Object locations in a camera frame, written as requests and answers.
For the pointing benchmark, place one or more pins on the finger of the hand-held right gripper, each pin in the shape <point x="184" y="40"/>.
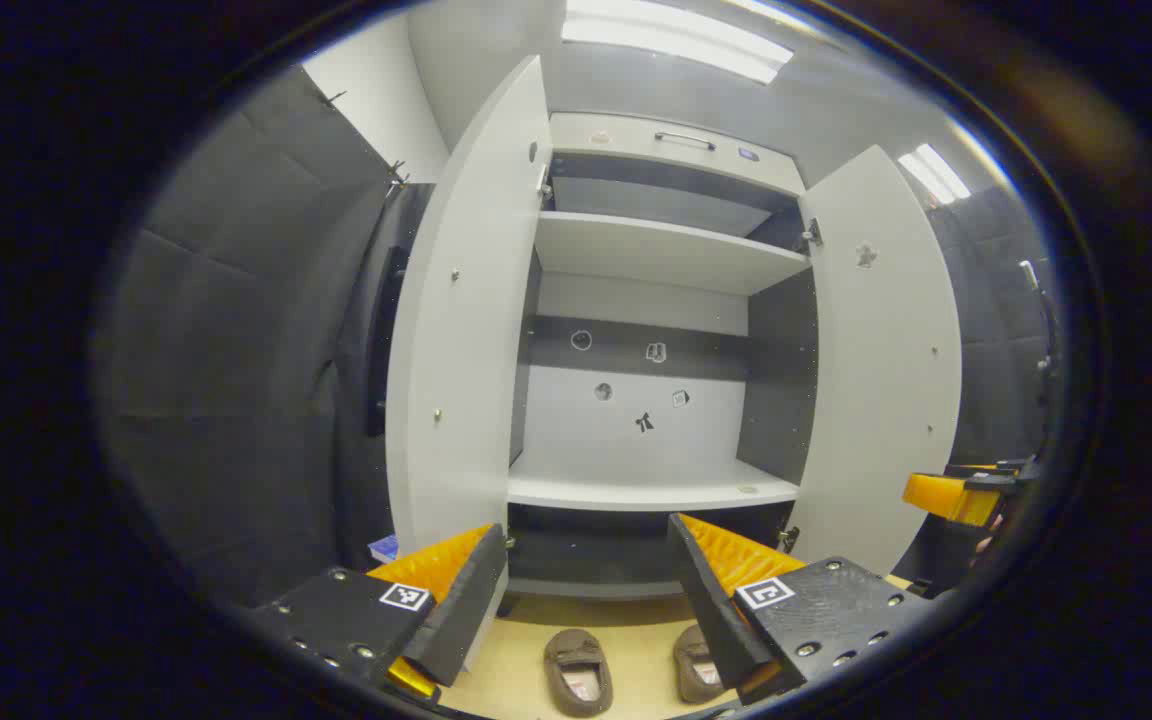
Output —
<point x="946" y="497"/>

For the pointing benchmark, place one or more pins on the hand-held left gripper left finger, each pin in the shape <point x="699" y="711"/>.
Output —
<point x="466" y="610"/>

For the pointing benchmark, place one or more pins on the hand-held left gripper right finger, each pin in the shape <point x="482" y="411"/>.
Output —
<point x="711" y="610"/>

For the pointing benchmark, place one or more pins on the brown fuzzy shoe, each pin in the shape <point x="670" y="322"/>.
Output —
<point x="576" y="670"/>
<point x="698" y="668"/>

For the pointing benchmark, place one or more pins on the white cabinet door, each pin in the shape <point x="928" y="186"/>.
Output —
<point x="466" y="350"/>
<point x="886" y="380"/>

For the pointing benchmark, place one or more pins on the white shoe cabinet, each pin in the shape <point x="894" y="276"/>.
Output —
<point x="636" y="250"/>

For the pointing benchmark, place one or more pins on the metal door hinge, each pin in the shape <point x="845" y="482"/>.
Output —
<point x="811" y="235"/>
<point x="788" y="540"/>
<point x="543" y="185"/>

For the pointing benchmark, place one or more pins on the small blue box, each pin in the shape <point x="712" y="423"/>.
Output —
<point x="385" y="548"/>

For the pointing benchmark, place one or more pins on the metal backdrop stand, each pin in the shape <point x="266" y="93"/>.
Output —
<point x="1041" y="310"/>

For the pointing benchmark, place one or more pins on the ceiling light panel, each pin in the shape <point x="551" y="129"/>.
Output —
<point x="933" y="172"/>
<point x="676" y="35"/>

